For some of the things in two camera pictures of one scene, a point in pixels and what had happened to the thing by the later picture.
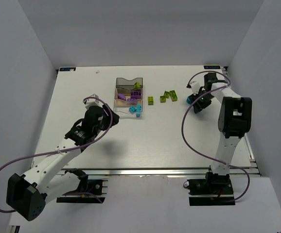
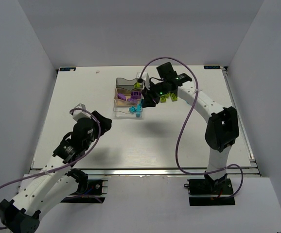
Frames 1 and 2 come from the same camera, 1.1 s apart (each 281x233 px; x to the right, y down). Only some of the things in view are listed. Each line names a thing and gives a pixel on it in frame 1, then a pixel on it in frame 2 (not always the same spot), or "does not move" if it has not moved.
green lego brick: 162,99 does not move
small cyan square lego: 188,101 -> 139,107
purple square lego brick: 135,95 does not move
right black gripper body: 201,104 -> 149,96
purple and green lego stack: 137,85 does not move
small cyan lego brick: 132,109 does not move
